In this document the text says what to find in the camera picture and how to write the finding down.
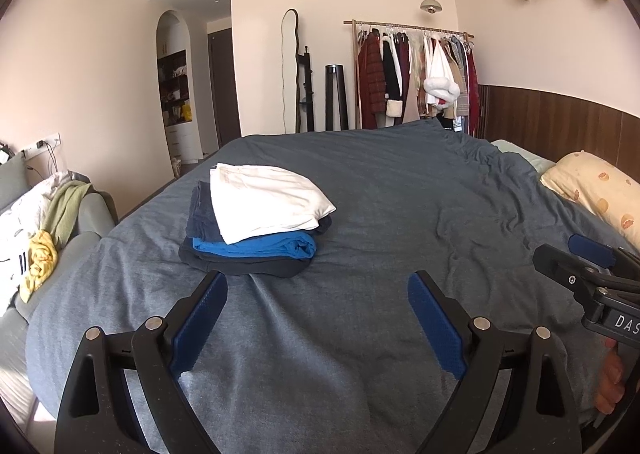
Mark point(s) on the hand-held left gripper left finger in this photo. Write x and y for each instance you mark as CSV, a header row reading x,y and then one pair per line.
x,y
200,319

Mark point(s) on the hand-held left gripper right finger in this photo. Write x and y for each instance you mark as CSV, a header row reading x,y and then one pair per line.
x,y
435,324

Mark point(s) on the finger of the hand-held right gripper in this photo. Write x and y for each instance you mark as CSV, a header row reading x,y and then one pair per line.
x,y
592,249
560,264

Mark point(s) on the cream pants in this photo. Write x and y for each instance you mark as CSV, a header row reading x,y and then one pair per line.
x,y
265,204

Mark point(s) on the black pants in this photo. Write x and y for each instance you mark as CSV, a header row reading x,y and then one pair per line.
x,y
235,266

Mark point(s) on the blue pants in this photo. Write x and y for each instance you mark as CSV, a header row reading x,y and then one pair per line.
x,y
250,246

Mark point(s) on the navy pants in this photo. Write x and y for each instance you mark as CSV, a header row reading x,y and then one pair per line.
x,y
202,214

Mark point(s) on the person's right hand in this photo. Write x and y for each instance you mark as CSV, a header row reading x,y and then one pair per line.
x,y
610,384

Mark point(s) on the cream printed pillow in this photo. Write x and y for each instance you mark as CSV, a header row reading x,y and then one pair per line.
x,y
590,184

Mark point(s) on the light green bed sheet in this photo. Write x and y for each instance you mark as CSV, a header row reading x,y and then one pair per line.
x,y
520,154

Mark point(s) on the wooden headboard panel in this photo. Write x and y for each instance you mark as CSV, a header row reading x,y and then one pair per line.
x,y
550,119

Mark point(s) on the grey bed blanket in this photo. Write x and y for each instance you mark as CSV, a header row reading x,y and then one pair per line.
x,y
380,194

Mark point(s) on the grey sofa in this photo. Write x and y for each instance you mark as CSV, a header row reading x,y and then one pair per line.
x,y
95,214

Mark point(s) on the yellow crumpled garment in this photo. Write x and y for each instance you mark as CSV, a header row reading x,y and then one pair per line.
x,y
40,259

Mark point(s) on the green knit cloth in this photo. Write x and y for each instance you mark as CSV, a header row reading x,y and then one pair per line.
x,y
65,209

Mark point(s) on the white crumpled garment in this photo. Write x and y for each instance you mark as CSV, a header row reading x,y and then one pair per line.
x,y
15,229

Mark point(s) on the dark door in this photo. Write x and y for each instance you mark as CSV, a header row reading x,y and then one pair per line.
x,y
222,94

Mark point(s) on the alcove shelf unit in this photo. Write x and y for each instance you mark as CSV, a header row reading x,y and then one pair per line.
x,y
172,84

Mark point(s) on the black tapered stand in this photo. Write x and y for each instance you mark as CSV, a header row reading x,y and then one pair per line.
x,y
336,99

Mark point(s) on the black coat stand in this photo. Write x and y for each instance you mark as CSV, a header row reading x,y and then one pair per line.
x,y
306,84

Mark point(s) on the wavy standing mirror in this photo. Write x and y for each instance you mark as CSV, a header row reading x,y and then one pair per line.
x,y
290,74

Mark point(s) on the wooden clothes rack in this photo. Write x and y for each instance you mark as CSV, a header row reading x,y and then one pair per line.
x,y
400,26

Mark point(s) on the white wall power strip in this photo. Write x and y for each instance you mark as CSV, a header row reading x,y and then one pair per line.
x,y
50,140

